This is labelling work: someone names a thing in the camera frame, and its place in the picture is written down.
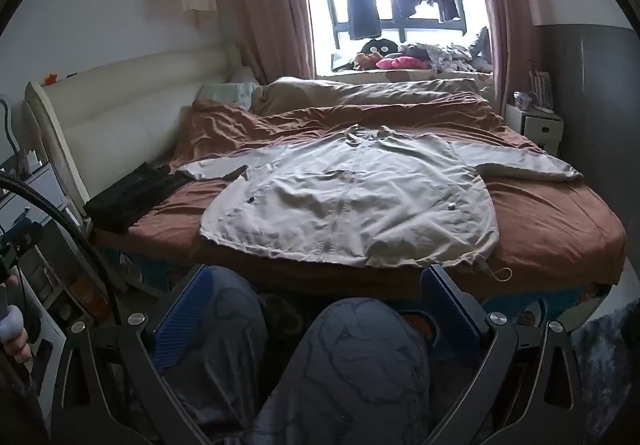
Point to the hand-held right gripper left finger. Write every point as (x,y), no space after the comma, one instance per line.
(175,322)

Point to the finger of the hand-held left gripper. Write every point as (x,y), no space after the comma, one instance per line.
(25,231)

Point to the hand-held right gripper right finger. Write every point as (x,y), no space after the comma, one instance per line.
(452,312)

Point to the beige jacket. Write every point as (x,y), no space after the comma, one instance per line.
(350,205)

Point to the black folded clothes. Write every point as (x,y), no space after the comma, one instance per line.
(130,197)

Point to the pile of clothes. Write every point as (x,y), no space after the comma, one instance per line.
(445,56)

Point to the person's left hand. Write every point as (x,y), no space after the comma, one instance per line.
(20,350)

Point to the black gooseneck tube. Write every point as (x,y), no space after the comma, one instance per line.
(70,221)

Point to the person's left leg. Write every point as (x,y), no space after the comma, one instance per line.
(225,335)

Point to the person's leg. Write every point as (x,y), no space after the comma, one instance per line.
(225,335)
(350,375)

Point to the white cluttered shelf unit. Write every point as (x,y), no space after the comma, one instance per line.
(50,175)

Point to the person's right leg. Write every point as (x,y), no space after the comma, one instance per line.
(350,375)

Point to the bed with brown sheet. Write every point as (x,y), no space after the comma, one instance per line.
(540,225)

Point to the small orange toy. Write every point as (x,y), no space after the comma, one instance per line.
(51,78)

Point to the white padded headboard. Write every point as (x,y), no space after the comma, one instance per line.
(125,110)

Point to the grey furry rug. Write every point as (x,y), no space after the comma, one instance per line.
(610,365)

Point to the white nightstand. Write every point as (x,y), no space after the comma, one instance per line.
(540,130)

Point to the light patterned pillow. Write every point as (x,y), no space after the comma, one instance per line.
(235,92)

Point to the white rack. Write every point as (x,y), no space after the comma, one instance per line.
(542,92)

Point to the beige duvet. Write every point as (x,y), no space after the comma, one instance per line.
(350,92)

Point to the pink plush toy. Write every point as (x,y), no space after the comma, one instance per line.
(400,63)

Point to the orange plush toy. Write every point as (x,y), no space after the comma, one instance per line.
(365,61)

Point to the black plush toy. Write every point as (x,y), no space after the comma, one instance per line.
(380,46)

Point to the pink curtain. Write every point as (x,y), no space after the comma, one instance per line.
(505,25)
(270,0)

